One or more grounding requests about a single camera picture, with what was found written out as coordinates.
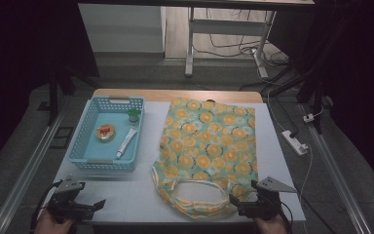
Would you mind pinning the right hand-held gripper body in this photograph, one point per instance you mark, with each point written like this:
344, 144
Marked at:
263, 206

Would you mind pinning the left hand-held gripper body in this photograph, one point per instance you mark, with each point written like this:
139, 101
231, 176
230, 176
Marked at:
68, 208

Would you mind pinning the blue perforated plastic basket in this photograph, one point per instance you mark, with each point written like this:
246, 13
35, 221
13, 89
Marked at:
107, 151

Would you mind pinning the round snack packet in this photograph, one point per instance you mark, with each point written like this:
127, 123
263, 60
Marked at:
105, 132

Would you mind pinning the orange-print cloth bag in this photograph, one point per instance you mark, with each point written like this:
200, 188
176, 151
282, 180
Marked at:
207, 146

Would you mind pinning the white ointment tube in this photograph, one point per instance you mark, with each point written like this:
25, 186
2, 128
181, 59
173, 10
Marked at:
126, 141

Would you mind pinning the small green-capped bottle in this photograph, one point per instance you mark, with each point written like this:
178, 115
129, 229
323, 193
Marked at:
133, 115

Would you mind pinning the person's right hand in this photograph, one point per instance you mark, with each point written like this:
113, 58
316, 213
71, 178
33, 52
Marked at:
271, 226

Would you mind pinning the person's left hand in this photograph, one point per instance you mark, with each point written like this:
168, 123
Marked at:
53, 227

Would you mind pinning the white table mat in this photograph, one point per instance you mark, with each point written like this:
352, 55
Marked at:
133, 195

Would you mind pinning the white power strip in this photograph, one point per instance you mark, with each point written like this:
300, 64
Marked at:
293, 143

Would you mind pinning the small white adapter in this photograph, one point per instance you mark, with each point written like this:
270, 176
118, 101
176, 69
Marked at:
308, 118

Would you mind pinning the black stand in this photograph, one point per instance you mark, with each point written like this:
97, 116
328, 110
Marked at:
318, 97
53, 94

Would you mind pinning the wooden board with hole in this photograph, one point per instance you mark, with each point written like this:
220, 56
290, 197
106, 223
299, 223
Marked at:
175, 95

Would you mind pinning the black curtain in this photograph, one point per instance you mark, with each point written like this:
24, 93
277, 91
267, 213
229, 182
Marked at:
360, 81
19, 65

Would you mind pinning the white-framed desk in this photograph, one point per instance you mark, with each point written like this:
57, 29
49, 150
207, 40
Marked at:
227, 26

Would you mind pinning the white cabinet panel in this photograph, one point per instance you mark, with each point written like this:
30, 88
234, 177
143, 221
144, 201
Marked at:
123, 29

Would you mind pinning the black floor frame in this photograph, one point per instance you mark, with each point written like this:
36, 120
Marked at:
54, 138

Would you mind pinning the aluminium floor rail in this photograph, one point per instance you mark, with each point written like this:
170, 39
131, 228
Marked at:
26, 172
334, 162

